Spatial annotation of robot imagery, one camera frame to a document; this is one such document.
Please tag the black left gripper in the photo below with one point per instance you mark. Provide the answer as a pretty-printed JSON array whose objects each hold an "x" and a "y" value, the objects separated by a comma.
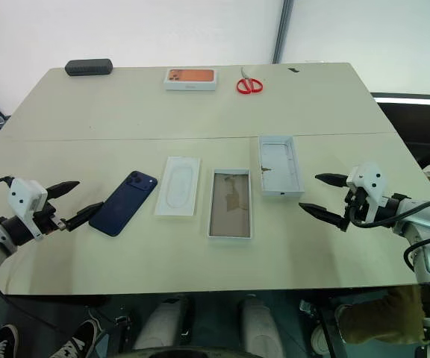
[{"x": 49, "y": 220}]

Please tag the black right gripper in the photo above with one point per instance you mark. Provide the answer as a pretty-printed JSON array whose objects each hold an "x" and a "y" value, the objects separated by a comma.
[{"x": 349, "y": 203}]

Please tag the dark blue smartphone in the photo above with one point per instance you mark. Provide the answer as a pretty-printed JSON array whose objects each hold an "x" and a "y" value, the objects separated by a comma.
[{"x": 123, "y": 203}]

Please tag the white cardboard insert tray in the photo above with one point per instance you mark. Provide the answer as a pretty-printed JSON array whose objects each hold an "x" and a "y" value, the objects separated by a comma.
[{"x": 178, "y": 186}]

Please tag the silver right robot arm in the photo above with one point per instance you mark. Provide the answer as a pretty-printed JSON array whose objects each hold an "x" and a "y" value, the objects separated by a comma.
[{"x": 424, "y": 220}]

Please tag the white phone box lid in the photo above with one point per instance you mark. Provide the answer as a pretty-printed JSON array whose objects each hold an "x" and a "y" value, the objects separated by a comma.
[{"x": 280, "y": 166}]

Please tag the white phone box base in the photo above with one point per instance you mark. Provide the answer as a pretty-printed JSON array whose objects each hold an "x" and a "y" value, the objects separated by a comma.
[{"x": 230, "y": 203}]

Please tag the orange printed phone box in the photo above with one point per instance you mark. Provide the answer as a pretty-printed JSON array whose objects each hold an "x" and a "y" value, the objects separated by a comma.
[{"x": 189, "y": 79}]

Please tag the black glossy desk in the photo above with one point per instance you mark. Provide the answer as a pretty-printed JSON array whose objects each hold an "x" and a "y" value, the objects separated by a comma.
[{"x": 416, "y": 123}]

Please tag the small black scrap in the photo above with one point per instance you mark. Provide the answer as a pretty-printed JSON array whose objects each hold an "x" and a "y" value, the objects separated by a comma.
[{"x": 294, "y": 69}]

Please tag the dark grey oblong case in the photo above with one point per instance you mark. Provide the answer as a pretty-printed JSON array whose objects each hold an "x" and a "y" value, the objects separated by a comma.
[{"x": 88, "y": 67}]

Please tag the black white sneaker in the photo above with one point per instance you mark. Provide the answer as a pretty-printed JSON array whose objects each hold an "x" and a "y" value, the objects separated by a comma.
[
  {"x": 4, "y": 341},
  {"x": 77, "y": 339}
]

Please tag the white rounded robot leg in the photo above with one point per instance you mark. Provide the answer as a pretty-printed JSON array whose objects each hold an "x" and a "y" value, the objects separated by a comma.
[
  {"x": 162, "y": 322},
  {"x": 260, "y": 324}
]

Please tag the grey vertical pole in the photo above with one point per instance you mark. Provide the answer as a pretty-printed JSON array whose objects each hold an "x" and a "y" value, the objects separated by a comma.
[{"x": 282, "y": 31}]

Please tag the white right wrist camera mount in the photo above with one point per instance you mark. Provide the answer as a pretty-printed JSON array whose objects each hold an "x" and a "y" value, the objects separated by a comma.
[{"x": 368, "y": 182}]

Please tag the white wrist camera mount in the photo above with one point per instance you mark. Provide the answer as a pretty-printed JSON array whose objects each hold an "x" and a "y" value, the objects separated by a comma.
[
  {"x": 368, "y": 182},
  {"x": 24, "y": 197}
]

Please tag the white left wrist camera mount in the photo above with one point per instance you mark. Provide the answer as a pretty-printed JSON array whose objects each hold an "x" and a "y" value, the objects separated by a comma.
[{"x": 24, "y": 197}]

